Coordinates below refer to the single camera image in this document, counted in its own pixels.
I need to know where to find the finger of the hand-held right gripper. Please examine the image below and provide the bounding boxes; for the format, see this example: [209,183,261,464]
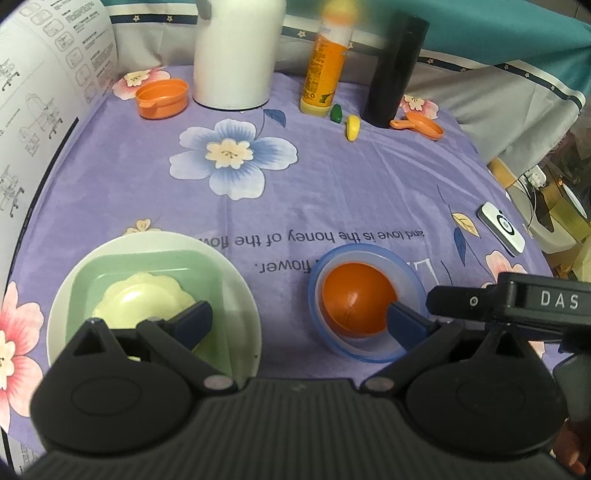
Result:
[426,282,509,320]

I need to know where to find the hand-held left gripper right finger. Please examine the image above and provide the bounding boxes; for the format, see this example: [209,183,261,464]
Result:
[362,301,544,394]

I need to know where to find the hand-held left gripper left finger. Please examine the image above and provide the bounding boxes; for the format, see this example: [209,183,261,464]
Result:
[69,300,237,396]

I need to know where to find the green square plate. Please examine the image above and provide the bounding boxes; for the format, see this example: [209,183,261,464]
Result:
[65,249,242,384]

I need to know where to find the white round plate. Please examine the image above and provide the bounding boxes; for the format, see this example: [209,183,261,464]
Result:
[46,231,263,385]

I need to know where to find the orange bowl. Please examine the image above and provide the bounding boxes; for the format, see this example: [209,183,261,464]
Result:
[322,262,399,337]

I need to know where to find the pale yellow scalloped plate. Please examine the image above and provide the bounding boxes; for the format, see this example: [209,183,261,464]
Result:
[91,272,200,363]

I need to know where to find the blue plastic bowl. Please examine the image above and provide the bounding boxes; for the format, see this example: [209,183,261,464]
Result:
[308,244,428,361]

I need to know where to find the person's right hand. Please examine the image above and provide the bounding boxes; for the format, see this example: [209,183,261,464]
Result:
[551,413,591,476]

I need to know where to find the white device with black face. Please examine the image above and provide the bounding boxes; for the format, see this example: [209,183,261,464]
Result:
[477,202,527,257]

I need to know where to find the tan wooden piece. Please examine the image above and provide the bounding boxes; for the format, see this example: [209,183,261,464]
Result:
[488,157,519,190]

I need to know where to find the purple floral tablecloth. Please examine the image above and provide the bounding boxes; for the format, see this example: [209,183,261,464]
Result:
[0,65,555,462]

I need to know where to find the small orange toy pan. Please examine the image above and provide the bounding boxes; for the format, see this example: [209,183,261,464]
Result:
[389,112,445,142]

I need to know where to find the orange measuring cup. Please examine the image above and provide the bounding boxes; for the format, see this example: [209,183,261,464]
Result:
[135,78,190,120]

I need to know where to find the black cylindrical flask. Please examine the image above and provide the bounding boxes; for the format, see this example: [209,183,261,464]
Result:
[360,14,430,129]

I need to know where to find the white jug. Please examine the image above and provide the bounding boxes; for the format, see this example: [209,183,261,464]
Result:
[192,0,287,110]

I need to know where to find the orange yellow bottle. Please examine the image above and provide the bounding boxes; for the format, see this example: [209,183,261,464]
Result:
[300,0,359,115]

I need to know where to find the white instruction sheet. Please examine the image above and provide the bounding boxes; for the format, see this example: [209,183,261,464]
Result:
[0,0,120,476]

